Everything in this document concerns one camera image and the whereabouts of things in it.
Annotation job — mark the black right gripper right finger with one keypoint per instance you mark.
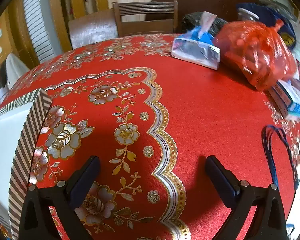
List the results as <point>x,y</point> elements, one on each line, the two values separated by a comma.
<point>269,218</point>

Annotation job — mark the dark wooden chair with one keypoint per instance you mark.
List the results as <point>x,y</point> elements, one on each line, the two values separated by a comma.
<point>160,18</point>

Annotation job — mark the white louvered door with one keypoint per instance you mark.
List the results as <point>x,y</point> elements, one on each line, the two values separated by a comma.
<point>37,30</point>

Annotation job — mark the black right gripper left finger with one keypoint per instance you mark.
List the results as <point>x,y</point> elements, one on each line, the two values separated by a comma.
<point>36,221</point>

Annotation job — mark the tissue pack in plastic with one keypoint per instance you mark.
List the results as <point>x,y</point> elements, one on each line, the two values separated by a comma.
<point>196,46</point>

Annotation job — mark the black plastic bag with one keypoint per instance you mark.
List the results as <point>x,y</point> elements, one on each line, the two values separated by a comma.
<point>192,20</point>

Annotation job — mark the white jacket on chair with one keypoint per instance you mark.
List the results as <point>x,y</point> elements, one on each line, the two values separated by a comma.
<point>11,70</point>

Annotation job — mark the red plastic bag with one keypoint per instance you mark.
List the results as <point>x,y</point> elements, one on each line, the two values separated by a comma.
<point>258,51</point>

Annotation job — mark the navy blue cap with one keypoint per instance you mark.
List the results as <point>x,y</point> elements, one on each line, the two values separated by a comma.
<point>269,16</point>

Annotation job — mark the blue white small box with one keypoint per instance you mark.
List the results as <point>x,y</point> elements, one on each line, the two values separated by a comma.
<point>287,99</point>

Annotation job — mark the striped white tray box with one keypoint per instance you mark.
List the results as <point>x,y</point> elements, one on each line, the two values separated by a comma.
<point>20,123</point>

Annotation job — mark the red floral tablecloth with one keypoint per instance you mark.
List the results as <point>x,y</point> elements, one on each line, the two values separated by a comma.
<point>153,120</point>

